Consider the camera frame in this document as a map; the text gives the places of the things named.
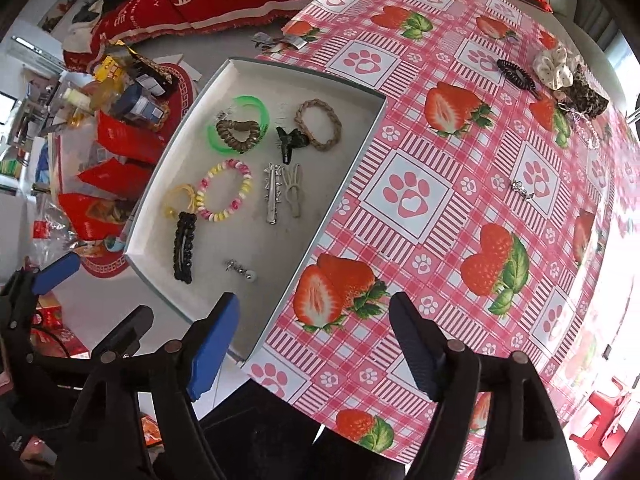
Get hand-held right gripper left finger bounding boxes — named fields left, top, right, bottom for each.
left=67, top=291, right=242, bottom=480

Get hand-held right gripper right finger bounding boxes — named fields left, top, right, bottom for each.
left=389, top=291, right=573, bottom=480

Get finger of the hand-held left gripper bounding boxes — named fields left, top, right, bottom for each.
left=0, top=251, right=82, bottom=361
left=25, top=304, right=155, bottom=391

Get small silver ornament pin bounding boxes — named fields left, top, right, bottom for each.
left=224, top=258, right=258, bottom=283

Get black beaded hair clip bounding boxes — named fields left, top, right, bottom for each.
left=172, top=211, right=197, bottom=285

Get yellow elastic hair ties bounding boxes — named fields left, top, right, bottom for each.
left=164, top=184, right=201, bottom=221

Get pink yellow beaded bracelet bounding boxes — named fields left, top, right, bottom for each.
left=195, top=158, right=253, bottom=223

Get silver star hair clip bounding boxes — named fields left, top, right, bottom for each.
left=263, top=162, right=286, bottom=225

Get beige bow hair clip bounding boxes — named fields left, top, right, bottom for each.
left=281, top=164, right=304, bottom=220

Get white shallow box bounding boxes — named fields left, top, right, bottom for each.
left=122, top=57, right=388, bottom=366

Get green plastic bangle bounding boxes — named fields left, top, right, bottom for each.
left=207, top=95, right=271, bottom=153

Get brown spiral hair tie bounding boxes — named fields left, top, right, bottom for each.
left=215, top=117, right=263, bottom=152

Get black claw hair clip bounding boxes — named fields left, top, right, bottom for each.
left=276, top=126, right=308, bottom=165

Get beige braided hair tie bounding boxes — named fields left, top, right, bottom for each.
left=294, top=99, right=343, bottom=152

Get red carton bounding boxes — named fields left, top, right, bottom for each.
left=30, top=292, right=88, bottom=358

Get red paper packet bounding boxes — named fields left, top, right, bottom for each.
left=77, top=157, right=153, bottom=191
left=95, top=110, right=168, bottom=166
left=57, top=192, right=128, bottom=241

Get yellow liquid bottle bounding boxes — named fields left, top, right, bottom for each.
left=62, top=87, right=108, bottom=128

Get white bottle with blue cap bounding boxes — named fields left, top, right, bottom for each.
left=112, top=82, right=168, bottom=128

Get small silver brooch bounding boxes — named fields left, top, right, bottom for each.
left=509, top=179, right=538, bottom=202

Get strawberry print pink tablecloth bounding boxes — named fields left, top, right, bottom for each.
left=242, top=0, right=626, bottom=480

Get red plastic stool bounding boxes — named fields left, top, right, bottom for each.
left=570, top=377, right=631, bottom=466

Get yellow box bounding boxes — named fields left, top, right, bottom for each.
left=95, top=55, right=126, bottom=83

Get black banana hair clip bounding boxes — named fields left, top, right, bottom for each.
left=496, top=58, right=542, bottom=98

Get leopard print scrunchie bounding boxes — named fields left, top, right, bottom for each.
left=560, top=67, right=610, bottom=121

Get white dotted scrunchie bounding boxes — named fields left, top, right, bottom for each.
left=531, top=45, right=581, bottom=92

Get tagged silver hair accessories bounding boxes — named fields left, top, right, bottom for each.
left=250, top=31, right=308, bottom=56

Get red cushion with white characters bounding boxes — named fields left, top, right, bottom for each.
left=65, top=0, right=361, bottom=72

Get silver sparkly chain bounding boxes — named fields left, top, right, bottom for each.
left=567, top=105, right=606, bottom=151

